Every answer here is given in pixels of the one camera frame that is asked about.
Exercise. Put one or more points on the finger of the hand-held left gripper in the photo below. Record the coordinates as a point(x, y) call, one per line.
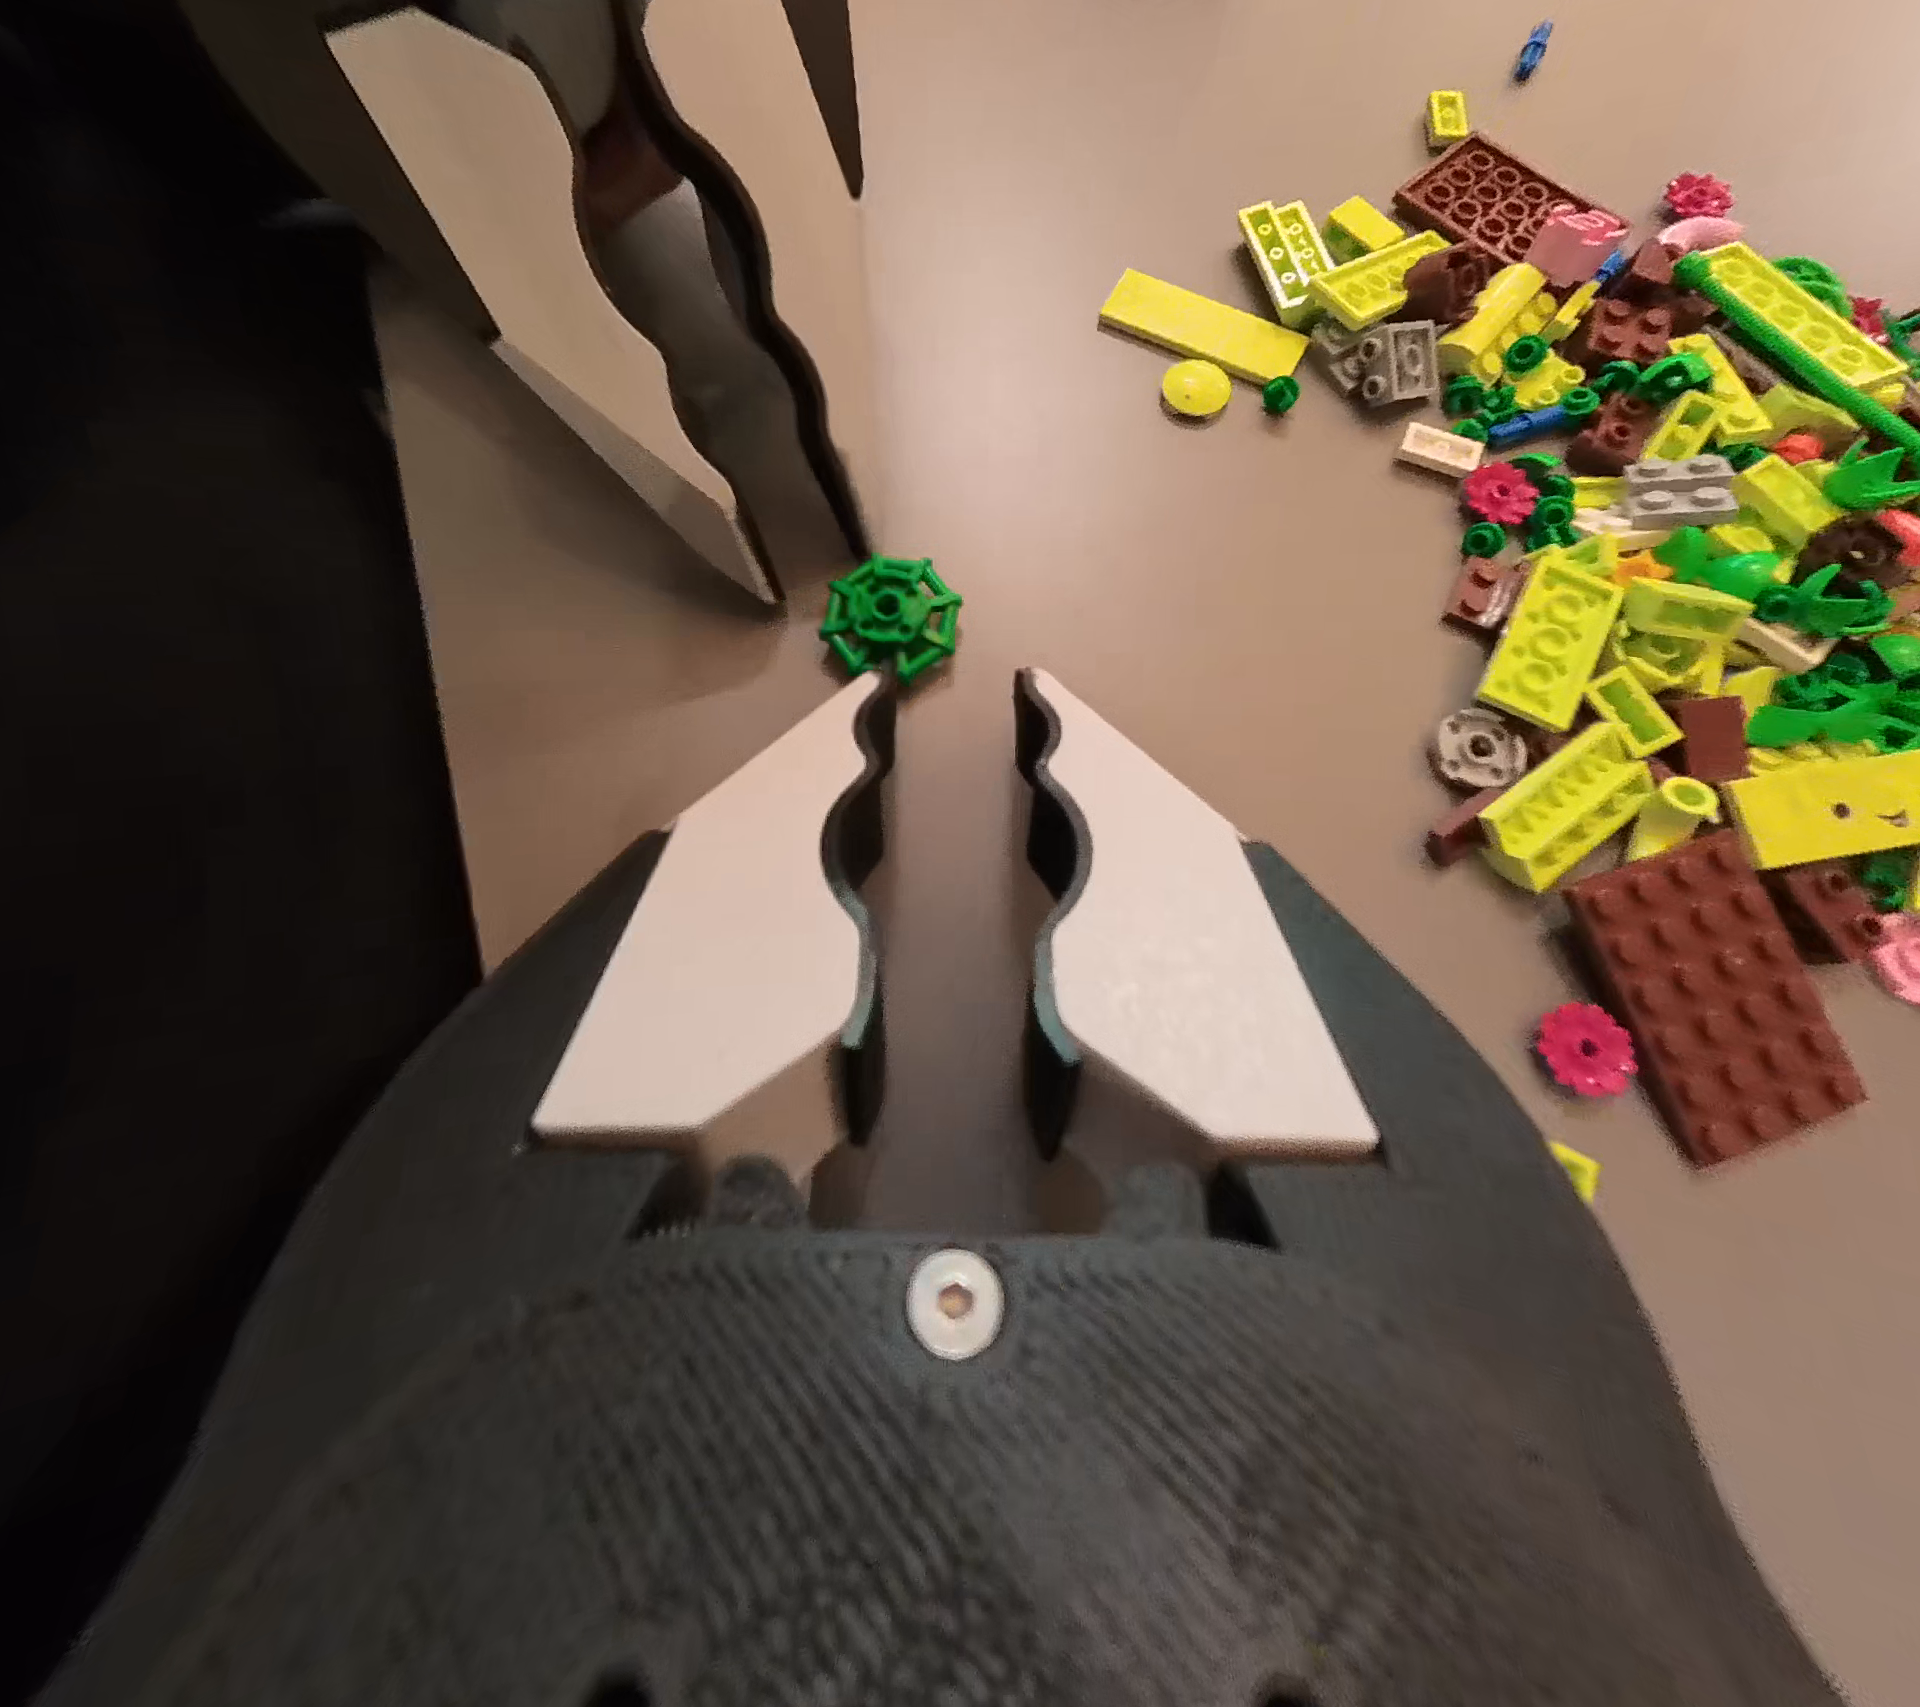
point(765, 163)
point(510, 283)

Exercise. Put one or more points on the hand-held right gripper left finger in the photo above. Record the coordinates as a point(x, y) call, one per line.
point(704, 989)

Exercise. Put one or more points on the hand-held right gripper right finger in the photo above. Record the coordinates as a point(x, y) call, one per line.
point(1200, 989)

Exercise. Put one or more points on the black green round toy piece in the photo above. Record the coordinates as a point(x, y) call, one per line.
point(893, 617)

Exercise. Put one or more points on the pile of colourful toy bricks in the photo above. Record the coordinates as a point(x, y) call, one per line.
point(1681, 507)

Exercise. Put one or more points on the person's black jacket torso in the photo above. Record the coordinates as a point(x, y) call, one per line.
point(195, 839)

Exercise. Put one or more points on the blue toy pin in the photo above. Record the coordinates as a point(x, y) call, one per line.
point(1532, 51)

